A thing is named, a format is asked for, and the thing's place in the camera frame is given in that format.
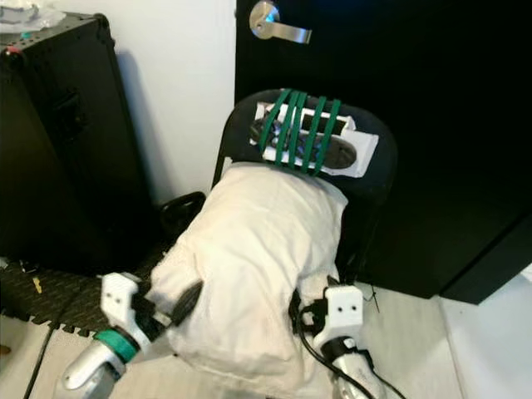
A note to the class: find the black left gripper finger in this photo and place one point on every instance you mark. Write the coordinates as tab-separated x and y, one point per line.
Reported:
188	301

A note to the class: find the white pillow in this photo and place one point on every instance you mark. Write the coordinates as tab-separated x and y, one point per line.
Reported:
249	249

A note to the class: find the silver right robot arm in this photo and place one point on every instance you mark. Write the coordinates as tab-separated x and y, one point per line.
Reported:
353	370

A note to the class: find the black folding chair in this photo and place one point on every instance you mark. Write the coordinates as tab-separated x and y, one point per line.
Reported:
378	166

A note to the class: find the black round weight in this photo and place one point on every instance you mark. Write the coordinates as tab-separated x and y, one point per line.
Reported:
181	214

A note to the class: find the black foam floor mat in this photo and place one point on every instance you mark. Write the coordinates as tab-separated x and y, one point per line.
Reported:
66	303

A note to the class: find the small tan scrap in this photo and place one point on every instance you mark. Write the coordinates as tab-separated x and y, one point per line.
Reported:
37	285

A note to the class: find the brown wooden stick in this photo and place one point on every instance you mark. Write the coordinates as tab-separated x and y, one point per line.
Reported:
4	349

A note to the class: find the black hard case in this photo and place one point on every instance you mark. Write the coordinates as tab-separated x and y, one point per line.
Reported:
66	150

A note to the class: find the black door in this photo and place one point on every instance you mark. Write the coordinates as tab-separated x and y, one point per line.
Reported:
449	125

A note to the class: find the clear plastic bag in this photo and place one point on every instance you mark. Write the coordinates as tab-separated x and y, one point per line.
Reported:
25	12

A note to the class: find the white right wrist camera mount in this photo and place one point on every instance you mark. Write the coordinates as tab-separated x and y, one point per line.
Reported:
345	312

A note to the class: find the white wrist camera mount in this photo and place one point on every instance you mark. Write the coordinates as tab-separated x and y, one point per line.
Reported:
119	299
345	312

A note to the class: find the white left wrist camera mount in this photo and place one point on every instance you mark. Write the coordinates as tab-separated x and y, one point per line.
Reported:
119	299

